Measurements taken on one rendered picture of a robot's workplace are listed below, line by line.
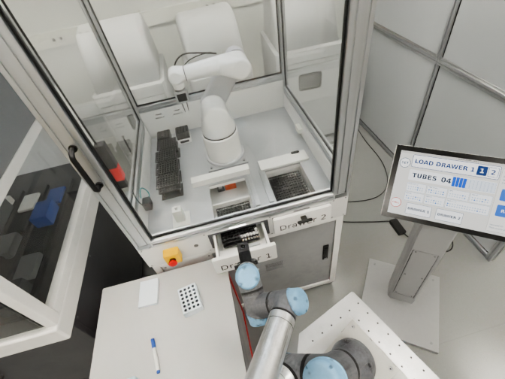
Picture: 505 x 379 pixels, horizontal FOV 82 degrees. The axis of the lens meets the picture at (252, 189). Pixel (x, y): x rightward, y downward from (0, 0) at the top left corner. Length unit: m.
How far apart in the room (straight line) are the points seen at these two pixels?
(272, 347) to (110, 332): 0.90
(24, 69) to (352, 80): 0.95
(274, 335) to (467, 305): 1.77
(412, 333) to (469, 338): 0.32
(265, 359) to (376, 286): 1.54
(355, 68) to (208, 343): 1.17
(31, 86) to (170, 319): 1.02
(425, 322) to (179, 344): 1.50
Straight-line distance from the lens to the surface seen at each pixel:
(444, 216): 1.42
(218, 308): 1.40
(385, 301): 2.23
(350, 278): 2.30
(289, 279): 1.98
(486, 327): 2.41
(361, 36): 1.05
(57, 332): 1.54
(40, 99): 1.02
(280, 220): 1.40
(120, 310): 1.58
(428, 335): 2.22
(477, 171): 1.43
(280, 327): 0.85
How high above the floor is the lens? 2.02
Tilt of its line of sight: 45 degrees down
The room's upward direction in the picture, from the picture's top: 11 degrees counter-clockwise
